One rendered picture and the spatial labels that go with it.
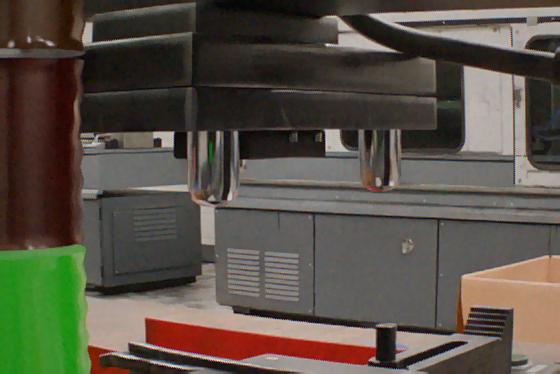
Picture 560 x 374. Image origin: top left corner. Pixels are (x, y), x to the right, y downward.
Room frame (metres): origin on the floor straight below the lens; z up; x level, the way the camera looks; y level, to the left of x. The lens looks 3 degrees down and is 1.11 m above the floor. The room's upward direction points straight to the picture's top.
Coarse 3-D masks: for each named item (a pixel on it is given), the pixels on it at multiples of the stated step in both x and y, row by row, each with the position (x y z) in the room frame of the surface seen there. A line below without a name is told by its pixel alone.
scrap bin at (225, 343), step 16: (160, 320) 0.86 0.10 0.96; (176, 320) 0.86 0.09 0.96; (160, 336) 0.86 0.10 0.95; (176, 336) 0.85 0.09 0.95; (192, 336) 0.84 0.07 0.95; (208, 336) 0.83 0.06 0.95; (224, 336) 0.82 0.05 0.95; (240, 336) 0.81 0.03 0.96; (256, 336) 0.81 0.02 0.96; (272, 336) 0.80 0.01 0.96; (96, 352) 0.74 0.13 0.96; (192, 352) 0.84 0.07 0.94; (208, 352) 0.83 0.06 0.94; (224, 352) 0.82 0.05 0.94; (240, 352) 0.81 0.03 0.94; (256, 352) 0.81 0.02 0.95; (272, 352) 0.80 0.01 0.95; (288, 352) 0.79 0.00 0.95; (304, 352) 0.78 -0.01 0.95; (320, 352) 0.77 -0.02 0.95; (336, 352) 0.77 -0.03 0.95; (352, 352) 0.76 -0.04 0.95; (368, 352) 0.75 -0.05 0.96; (400, 352) 0.73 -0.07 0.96; (96, 368) 0.74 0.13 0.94; (112, 368) 0.73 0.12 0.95
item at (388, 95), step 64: (128, 0) 0.47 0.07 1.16; (192, 0) 0.45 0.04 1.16; (256, 0) 0.44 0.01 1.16; (320, 0) 0.44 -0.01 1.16; (384, 0) 0.44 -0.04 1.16; (448, 0) 0.43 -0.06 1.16; (512, 0) 0.42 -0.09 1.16; (128, 64) 0.42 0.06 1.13; (192, 64) 0.41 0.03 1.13; (256, 64) 0.44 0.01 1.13; (320, 64) 0.47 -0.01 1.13; (384, 64) 0.51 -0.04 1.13; (128, 128) 0.42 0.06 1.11; (192, 128) 0.41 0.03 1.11; (256, 128) 0.44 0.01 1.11; (320, 128) 0.47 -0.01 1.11; (384, 128) 0.51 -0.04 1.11; (192, 192) 0.43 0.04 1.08
